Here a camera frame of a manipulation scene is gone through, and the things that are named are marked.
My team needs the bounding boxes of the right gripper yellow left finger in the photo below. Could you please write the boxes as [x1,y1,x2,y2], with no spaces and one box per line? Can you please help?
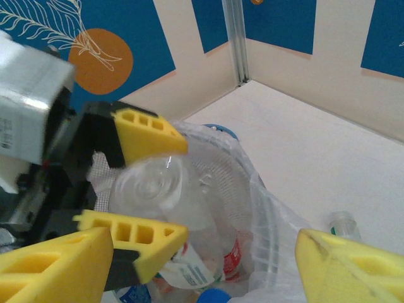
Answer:
[0,226,114,303]

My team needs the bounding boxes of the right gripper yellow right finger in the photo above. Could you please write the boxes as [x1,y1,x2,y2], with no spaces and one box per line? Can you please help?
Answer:
[295,229,404,303]

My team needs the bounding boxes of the crushed clear water bottle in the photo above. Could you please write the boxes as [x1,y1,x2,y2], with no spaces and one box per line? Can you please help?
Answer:
[109,154,242,290]

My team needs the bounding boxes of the large blue label bottle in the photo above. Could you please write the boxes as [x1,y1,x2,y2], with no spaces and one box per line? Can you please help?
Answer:
[118,282,154,303]

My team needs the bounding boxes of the white bottle orange print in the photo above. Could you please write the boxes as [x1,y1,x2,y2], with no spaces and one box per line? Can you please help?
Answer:
[157,249,223,290]
[329,210,361,241]

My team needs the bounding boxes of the bin with clear liner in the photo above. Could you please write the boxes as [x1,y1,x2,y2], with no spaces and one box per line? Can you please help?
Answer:
[88,121,304,303]

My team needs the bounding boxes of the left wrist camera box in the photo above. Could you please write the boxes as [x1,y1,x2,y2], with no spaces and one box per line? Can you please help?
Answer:
[0,30,77,194]

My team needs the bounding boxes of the aluminium frame post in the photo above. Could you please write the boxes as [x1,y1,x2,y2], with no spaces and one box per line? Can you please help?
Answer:
[222,0,250,86]

